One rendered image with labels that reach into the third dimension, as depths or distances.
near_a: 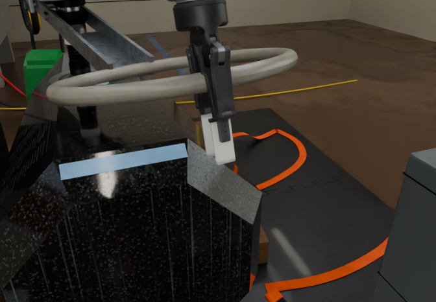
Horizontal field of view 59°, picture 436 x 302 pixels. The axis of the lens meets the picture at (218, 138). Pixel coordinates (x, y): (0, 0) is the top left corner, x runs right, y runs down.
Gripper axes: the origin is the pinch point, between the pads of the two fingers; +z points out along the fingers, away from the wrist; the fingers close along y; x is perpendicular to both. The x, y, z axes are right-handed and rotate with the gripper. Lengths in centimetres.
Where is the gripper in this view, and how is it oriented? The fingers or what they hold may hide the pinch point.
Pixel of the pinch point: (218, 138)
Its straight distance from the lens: 59.2
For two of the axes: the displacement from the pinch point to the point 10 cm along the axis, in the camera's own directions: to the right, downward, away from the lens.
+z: 1.3, 9.5, 2.7
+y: -3.4, -2.1, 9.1
